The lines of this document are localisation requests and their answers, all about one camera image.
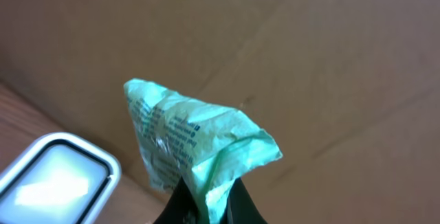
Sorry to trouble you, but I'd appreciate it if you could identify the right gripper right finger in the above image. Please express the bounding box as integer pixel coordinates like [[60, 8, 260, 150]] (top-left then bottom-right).
[[225, 178, 267, 224]]

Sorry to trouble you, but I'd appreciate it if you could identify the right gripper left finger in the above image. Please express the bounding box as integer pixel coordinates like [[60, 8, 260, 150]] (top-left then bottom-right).
[[153, 178, 199, 224]]

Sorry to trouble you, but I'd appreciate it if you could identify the teal snack packet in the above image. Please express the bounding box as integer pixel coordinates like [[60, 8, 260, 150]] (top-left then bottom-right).
[[124, 78, 283, 223]]

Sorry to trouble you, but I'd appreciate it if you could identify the white barcode scanner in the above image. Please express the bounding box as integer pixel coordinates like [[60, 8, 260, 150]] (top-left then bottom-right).
[[1, 132, 122, 224]]

